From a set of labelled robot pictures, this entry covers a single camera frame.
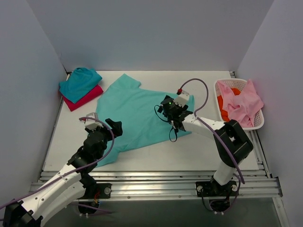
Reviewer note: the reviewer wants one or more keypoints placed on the folded red t-shirt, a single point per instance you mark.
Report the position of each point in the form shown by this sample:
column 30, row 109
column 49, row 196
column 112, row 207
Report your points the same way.
column 95, row 92

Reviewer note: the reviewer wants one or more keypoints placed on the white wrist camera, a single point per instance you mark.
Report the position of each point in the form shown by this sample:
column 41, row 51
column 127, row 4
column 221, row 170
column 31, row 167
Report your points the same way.
column 91, row 121
column 182, row 97

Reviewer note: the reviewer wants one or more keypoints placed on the pink t-shirt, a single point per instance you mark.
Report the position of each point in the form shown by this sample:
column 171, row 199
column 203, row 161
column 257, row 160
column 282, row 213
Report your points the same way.
column 241, row 106

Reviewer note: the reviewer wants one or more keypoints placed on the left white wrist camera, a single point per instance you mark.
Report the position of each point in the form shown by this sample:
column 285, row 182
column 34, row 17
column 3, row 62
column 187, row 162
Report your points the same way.
column 91, row 121

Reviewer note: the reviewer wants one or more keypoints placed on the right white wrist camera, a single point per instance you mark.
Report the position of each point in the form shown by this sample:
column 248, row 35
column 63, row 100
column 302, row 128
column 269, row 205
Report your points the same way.
column 182, row 97

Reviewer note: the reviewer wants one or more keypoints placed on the folded teal t-shirt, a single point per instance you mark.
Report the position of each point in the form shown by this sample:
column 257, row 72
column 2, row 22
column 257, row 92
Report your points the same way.
column 80, row 82

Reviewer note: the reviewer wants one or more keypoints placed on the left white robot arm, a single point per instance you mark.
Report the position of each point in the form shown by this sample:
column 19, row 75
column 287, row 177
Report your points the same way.
column 69, row 183

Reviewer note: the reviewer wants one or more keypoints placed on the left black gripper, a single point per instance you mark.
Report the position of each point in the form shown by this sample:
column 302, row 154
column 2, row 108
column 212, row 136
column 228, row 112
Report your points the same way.
column 110, row 129

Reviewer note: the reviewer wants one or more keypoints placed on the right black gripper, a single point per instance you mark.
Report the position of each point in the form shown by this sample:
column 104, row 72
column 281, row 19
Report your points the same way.
column 166, row 107

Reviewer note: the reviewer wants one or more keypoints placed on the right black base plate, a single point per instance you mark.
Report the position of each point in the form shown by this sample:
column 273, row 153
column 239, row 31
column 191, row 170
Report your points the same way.
column 213, row 189

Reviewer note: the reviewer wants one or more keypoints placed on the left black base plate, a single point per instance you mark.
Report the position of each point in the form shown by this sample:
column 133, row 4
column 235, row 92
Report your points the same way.
column 97, row 191

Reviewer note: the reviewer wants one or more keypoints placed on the mint green t-shirt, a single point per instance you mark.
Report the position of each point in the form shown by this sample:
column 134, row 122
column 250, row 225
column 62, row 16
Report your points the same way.
column 127, row 102

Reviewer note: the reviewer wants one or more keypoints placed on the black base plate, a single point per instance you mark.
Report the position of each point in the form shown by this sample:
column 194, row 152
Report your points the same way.
column 97, row 191
column 213, row 189

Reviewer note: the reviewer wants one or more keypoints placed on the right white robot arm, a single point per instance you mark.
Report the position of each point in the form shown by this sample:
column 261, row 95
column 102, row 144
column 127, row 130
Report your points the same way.
column 232, row 142

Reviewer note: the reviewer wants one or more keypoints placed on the white plastic laundry basket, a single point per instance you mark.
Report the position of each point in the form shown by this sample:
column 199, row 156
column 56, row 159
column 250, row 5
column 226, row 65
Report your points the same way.
column 256, row 123

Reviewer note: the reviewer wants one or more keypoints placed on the orange t-shirt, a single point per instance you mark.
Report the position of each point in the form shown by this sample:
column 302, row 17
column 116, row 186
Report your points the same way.
column 224, row 113

